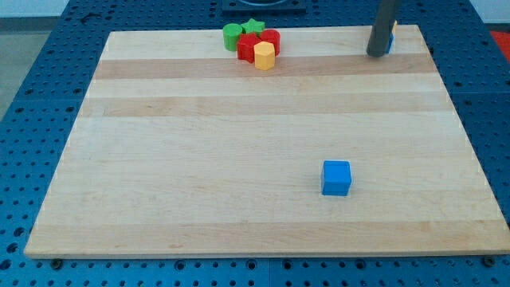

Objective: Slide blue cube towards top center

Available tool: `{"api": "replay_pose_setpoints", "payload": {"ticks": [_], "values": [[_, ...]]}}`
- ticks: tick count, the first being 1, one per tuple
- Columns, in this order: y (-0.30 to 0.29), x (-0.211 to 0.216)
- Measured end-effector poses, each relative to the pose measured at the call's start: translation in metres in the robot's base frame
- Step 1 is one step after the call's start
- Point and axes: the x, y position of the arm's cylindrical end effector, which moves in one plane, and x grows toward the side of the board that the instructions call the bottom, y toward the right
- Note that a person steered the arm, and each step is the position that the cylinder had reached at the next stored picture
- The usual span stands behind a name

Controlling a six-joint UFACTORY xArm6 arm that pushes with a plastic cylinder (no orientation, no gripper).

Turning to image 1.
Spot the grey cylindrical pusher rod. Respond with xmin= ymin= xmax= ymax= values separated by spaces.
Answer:
xmin=366 ymin=0 xmax=400 ymax=57

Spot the blue cube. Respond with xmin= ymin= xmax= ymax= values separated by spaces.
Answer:
xmin=321 ymin=160 xmax=352 ymax=196

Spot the blue block behind rod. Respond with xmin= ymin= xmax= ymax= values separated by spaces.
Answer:
xmin=386 ymin=33 xmax=394 ymax=54

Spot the red cylinder block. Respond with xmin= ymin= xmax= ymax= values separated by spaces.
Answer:
xmin=260 ymin=29 xmax=281 ymax=56

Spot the yellow hexagon block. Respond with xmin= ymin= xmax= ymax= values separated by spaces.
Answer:
xmin=253 ymin=41 xmax=276 ymax=71

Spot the green star block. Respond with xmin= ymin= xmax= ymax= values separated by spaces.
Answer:
xmin=241 ymin=18 xmax=265 ymax=35

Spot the red star block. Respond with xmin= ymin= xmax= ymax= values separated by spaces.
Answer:
xmin=237 ymin=33 xmax=261 ymax=63

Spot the green cylinder block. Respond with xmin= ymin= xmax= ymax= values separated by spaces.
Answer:
xmin=222 ymin=23 xmax=243 ymax=52

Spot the wooden board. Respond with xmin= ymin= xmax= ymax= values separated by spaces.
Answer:
xmin=25 ymin=25 xmax=509 ymax=259

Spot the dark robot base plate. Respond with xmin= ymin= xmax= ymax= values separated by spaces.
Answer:
xmin=220 ymin=0 xmax=307 ymax=13

